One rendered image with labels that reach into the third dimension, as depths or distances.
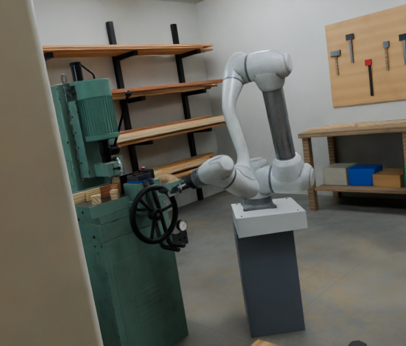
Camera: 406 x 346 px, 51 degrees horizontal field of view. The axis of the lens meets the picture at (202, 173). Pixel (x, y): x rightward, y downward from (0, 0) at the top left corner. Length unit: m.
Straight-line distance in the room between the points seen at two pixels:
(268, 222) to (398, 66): 2.93
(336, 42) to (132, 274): 3.60
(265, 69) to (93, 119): 0.89
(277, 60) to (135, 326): 1.50
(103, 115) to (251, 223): 0.93
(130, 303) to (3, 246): 1.90
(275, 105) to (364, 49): 2.90
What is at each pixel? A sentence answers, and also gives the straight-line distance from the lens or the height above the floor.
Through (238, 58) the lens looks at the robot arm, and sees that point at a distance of 2.08.
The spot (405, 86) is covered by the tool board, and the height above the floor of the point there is 1.18.
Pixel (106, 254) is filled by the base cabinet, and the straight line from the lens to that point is 2.15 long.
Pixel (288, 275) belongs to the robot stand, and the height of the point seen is 0.33.
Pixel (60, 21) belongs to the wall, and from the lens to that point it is 4.99.
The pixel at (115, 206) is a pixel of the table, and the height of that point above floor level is 0.86.
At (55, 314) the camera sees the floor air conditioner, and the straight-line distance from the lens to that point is 0.44.
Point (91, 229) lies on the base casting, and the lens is 2.17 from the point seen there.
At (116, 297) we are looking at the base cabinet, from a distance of 2.23.
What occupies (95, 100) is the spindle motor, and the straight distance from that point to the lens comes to 2.22.
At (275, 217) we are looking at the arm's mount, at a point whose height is 0.68.
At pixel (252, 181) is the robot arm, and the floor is 0.93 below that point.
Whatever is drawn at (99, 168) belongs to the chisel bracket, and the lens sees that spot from 2.32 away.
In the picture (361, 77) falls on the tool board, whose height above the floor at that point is 1.33.
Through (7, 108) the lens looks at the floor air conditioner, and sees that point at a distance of 0.41.
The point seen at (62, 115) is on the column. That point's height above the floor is 1.35.
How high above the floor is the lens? 1.29
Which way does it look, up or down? 9 degrees down
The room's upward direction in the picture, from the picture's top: 9 degrees counter-clockwise
